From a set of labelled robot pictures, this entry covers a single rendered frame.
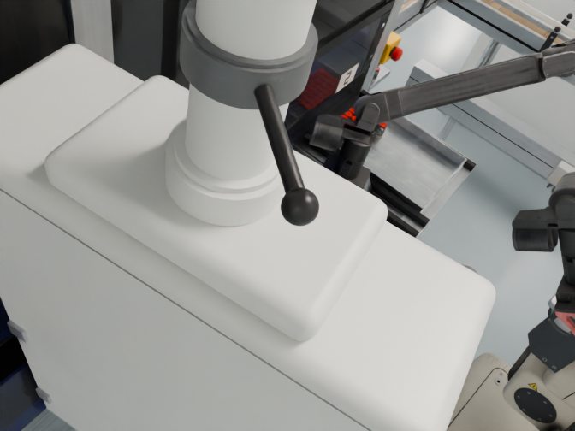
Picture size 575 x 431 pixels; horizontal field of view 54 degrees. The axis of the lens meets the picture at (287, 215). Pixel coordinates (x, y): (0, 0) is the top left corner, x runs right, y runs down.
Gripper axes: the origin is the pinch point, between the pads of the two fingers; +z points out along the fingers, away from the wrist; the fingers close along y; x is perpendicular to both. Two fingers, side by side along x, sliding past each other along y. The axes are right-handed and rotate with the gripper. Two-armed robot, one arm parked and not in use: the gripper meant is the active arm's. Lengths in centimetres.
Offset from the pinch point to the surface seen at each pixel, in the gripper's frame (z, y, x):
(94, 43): -51, 33, 41
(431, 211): 9.0, -24.0, -17.6
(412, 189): 8.8, -17.4, -22.0
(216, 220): -62, 5, 65
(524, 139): 43, -57, -112
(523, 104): 66, -62, -173
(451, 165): 8.7, -25.1, -37.3
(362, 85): 5, 8, -49
